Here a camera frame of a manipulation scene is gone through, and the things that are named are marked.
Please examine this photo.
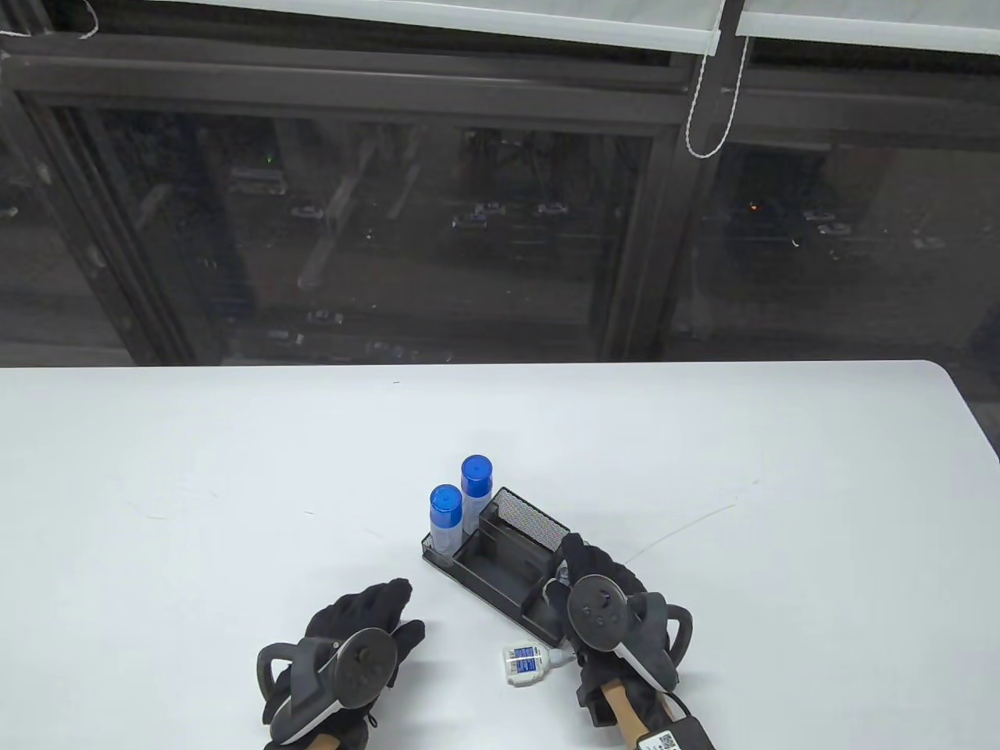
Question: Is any person's left hand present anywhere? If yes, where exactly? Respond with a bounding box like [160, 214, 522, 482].
[262, 578, 427, 750]

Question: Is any person's right hand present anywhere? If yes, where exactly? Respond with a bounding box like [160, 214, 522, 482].
[545, 533, 682, 705]

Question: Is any person's right forearm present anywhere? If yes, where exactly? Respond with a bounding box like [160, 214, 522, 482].
[598, 678, 653, 750]

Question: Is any black right hand controller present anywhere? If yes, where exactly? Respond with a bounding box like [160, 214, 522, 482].
[566, 574, 695, 693]

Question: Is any black hand controller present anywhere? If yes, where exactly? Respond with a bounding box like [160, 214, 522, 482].
[257, 627, 398, 747]
[566, 574, 695, 693]

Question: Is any black left hand controller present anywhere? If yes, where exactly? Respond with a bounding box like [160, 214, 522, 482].
[257, 627, 398, 747]

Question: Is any black mesh desk organizer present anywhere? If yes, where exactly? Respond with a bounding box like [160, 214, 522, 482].
[422, 486, 583, 646]

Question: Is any white roller blind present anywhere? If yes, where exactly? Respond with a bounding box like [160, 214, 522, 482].
[148, 0, 723, 57]
[736, 0, 1000, 55]

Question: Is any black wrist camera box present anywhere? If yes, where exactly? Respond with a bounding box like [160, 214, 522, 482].
[637, 717, 716, 750]

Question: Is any white looped blind cord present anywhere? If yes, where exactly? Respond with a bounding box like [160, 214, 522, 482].
[684, 0, 752, 159]

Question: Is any dark window frame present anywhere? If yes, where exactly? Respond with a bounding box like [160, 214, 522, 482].
[0, 0, 1000, 368]

